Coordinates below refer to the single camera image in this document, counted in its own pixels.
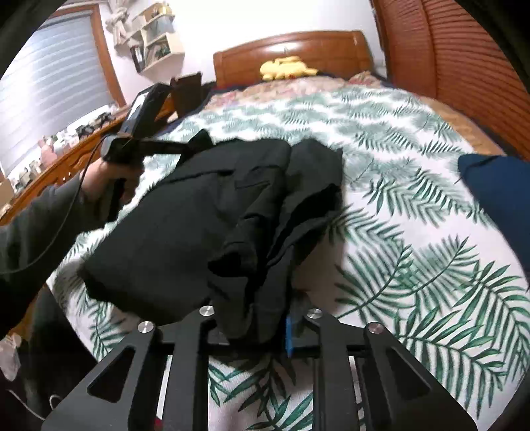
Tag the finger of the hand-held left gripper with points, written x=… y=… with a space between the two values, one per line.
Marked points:
x=165 y=147

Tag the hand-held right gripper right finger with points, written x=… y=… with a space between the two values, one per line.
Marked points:
x=289 y=335

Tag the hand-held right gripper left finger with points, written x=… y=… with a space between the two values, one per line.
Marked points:
x=194 y=331

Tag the black double-breasted coat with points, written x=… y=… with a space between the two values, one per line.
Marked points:
x=178 y=232

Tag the person's left forearm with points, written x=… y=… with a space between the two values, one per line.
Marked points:
x=41 y=240

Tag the person's left hand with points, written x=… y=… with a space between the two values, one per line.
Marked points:
x=97 y=178

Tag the dark wooden chair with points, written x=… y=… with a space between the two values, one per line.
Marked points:
x=187 y=93

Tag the black grippers on desk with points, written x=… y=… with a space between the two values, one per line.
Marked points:
x=97 y=124

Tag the tied beige curtain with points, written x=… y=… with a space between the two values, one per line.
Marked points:
x=118 y=23

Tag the grey window blind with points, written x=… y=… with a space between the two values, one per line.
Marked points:
x=49 y=91

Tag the wooden desk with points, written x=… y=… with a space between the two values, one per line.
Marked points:
x=62 y=165

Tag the floral pillow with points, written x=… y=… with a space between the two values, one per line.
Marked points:
x=290 y=89

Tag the yellow plush toy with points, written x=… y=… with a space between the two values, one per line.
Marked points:
x=285 y=68

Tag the leaf print blanket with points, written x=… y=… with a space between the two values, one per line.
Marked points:
x=414 y=248

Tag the folded navy blue garment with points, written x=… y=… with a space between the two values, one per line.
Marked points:
x=501 y=199

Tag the wooden louvered wardrobe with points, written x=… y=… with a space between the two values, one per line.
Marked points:
x=463 y=62

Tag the white wall shelf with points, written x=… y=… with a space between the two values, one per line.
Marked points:
x=159 y=45

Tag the wooden bed frame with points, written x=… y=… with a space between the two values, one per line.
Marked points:
x=323 y=49

